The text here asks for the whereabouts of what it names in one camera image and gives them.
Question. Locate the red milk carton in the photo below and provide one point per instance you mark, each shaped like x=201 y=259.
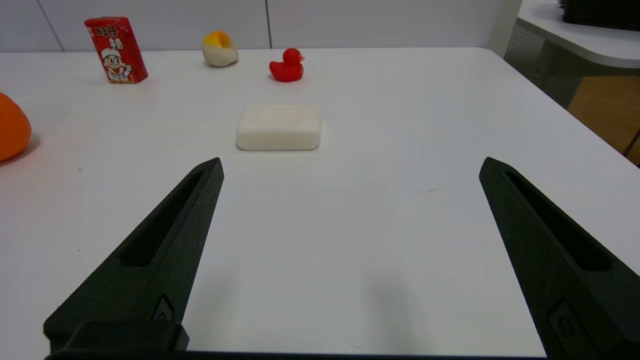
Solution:
x=117 y=50

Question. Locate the white soap bar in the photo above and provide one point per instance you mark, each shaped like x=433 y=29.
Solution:
x=278 y=127

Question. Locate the orange fruit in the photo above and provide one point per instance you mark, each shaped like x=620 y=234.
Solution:
x=12 y=130

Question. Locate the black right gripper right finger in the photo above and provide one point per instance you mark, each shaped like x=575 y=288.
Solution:
x=545 y=250

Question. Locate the dark wicker basket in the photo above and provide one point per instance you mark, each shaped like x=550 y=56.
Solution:
x=600 y=12

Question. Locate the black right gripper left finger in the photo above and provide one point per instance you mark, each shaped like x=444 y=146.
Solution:
x=167 y=260

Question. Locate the red rubber duck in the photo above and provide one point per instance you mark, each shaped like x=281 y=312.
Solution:
x=286 y=67

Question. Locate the white side table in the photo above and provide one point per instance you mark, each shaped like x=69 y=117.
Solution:
x=575 y=40

